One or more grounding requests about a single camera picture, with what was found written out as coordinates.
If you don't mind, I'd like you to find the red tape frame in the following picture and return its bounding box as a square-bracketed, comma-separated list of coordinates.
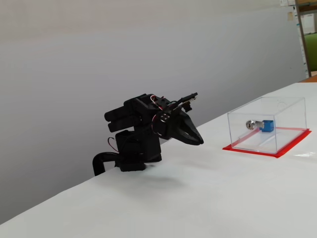
[222, 126, 312, 159]

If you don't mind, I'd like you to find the blue lego brick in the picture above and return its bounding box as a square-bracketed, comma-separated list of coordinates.
[259, 119, 275, 133]

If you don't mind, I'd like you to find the silver lock cylinder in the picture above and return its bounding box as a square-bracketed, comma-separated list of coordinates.
[245, 119, 262, 130]

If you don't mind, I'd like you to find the black table clamp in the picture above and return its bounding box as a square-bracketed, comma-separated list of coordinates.
[92, 151, 119, 177]

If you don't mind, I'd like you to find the transparent plastic box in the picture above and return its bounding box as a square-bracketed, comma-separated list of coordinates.
[227, 96, 308, 154]

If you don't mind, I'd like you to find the red white servo cable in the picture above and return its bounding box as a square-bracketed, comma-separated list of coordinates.
[107, 137, 119, 152]
[150, 95, 171, 124]

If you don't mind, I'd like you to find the wooden shelf frame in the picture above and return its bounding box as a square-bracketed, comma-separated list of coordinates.
[294, 0, 317, 79]

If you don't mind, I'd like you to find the green panel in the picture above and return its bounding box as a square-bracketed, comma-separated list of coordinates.
[304, 32, 317, 73]

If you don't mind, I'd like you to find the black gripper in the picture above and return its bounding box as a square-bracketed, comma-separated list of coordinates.
[153, 110, 205, 146]

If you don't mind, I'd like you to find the white storage box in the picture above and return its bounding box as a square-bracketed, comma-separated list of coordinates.
[300, 13, 317, 34]

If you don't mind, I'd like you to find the black wrist camera board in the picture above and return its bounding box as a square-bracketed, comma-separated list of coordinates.
[172, 92, 199, 113]

